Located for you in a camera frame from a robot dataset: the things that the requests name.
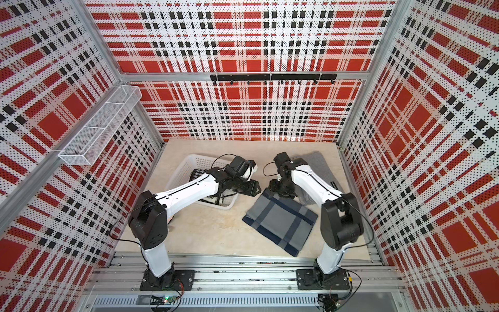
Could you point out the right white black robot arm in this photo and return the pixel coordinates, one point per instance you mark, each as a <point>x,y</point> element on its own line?
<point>341,223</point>

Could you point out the aluminium rail frame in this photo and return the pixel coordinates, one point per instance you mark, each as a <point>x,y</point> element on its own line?
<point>242,283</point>

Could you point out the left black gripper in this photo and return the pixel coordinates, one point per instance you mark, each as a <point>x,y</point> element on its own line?
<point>252,189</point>

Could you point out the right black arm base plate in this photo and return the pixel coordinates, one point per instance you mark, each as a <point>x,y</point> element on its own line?
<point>313,279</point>

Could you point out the white plastic basket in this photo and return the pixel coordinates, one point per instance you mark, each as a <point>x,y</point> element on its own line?
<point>193,167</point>

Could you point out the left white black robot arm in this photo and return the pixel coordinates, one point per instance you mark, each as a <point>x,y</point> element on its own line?
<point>149,219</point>

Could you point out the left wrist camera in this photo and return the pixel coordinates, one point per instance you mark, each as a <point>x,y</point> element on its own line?
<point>242,167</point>

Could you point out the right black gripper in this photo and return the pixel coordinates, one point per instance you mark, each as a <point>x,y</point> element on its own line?
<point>273,187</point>

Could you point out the blue grey plaid scarf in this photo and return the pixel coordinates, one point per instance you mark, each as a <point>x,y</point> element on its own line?
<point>283,221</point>

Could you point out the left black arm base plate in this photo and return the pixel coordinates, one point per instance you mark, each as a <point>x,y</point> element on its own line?
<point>178,280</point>

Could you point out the green circuit board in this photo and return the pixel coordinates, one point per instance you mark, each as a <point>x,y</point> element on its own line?
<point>163,300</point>

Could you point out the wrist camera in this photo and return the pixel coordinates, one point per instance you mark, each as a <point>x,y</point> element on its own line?
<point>242,167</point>
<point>280,159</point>

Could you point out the white wire mesh shelf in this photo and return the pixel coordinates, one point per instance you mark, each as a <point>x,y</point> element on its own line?
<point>88,144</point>

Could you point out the black white houndstooth scarf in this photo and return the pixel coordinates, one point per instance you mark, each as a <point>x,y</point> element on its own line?
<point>206,189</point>

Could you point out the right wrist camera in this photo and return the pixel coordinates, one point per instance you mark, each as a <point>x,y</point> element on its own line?
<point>280,159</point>

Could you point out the black hook rail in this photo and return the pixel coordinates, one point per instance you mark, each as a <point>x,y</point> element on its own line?
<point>272,77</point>

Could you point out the grey knit scarf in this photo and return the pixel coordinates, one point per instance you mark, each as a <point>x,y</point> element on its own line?
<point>319,165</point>

